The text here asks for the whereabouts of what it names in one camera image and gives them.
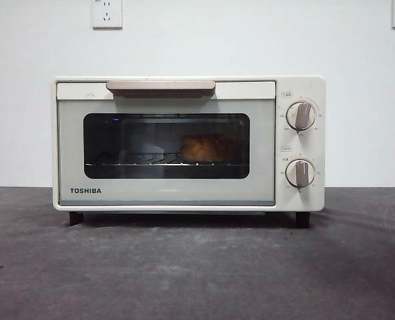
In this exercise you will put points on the golden brown bread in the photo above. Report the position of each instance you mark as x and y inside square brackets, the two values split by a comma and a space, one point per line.
[207, 150]

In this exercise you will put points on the cream oven knob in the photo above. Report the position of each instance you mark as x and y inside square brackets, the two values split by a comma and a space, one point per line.
[300, 173]
[301, 115]

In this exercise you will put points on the cream Toshiba toaster oven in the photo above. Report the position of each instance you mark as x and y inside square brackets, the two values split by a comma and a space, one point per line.
[301, 146]

